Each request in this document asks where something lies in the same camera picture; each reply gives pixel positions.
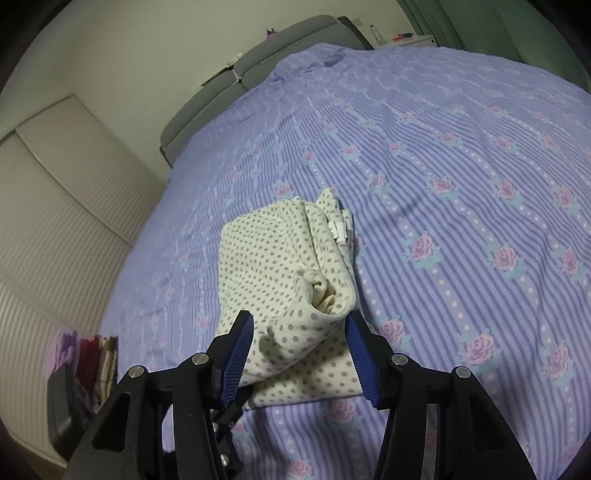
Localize grey padded headboard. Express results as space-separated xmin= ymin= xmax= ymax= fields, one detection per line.
xmin=159 ymin=14 xmax=375 ymax=169

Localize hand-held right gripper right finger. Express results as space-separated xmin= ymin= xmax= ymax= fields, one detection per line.
xmin=345 ymin=312 xmax=539 ymax=480

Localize purple floral striped bedsheet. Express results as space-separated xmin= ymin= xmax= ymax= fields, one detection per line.
xmin=99 ymin=42 xmax=591 ymax=480

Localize folded red cloth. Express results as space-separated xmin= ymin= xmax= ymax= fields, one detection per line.
xmin=78 ymin=336 xmax=100 ymax=398

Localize folded beige cloth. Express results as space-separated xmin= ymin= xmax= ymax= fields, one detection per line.
xmin=96 ymin=336 xmax=120 ymax=398

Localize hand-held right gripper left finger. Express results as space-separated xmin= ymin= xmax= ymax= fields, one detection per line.
xmin=60 ymin=310 xmax=256 ymax=480

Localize white nightstand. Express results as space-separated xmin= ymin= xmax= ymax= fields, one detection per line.
xmin=374 ymin=34 xmax=437 ymax=51

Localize folded purple cloth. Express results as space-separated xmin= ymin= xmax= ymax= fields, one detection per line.
xmin=46 ymin=330 xmax=80 ymax=371

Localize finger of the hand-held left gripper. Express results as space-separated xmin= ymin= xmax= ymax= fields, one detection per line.
xmin=211 ymin=385 xmax=256 ymax=478

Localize cream polka-dot baby garment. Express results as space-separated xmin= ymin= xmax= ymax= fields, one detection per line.
xmin=217 ymin=187 xmax=365 ymax=411

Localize green curtain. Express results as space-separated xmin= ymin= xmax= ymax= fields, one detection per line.
xmin=397 ymin=0 xmax=591 ymax=93

